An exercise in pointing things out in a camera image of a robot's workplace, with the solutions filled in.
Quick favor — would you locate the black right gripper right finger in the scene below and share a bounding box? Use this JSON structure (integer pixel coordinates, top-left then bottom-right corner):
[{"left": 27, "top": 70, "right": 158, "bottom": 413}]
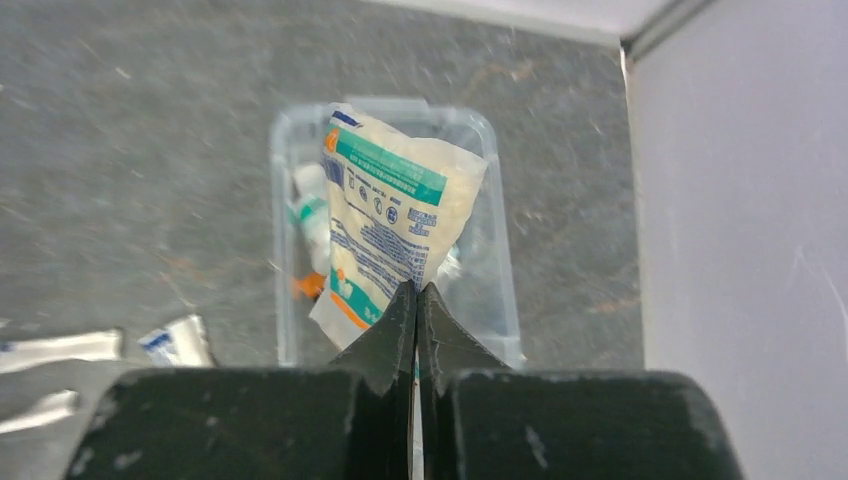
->
[{"left": 417, "top": 285, "right": 743, "bottom": 479}]

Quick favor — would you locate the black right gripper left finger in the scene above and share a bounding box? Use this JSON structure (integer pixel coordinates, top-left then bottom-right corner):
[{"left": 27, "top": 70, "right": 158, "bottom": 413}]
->
[{"left": 63, "top": 282, "right": 417, "bottom": 479}]

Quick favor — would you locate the clear plastic storage box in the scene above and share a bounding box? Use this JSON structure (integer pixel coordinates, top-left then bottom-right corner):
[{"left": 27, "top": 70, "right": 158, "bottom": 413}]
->
[{"left": 270, "top": 97, "right": 524, "bottom": 368}]

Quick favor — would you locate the white blue sachet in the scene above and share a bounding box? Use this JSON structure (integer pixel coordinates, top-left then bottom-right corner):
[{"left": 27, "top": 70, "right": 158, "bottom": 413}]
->
[{"left": 138, "top": 314, "right": 216, "bottom": 368}]

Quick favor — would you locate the colourful bandage packet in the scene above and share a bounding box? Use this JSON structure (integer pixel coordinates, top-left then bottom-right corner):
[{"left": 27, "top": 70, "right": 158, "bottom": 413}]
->
[{"left": 310, "top": 103, "right": 488, "bottom": 350}]

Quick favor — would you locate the white plaster strip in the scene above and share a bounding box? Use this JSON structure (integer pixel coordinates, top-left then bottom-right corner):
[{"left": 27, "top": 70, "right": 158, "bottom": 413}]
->
[{"left": 1, "top": 329, "right": 123, "bottom": 374}]

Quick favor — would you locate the white bottle green label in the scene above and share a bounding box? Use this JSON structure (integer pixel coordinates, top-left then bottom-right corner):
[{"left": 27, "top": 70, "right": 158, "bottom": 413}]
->
[{"left": 292, "top": 163, "right": 331, "bottom": 276}]

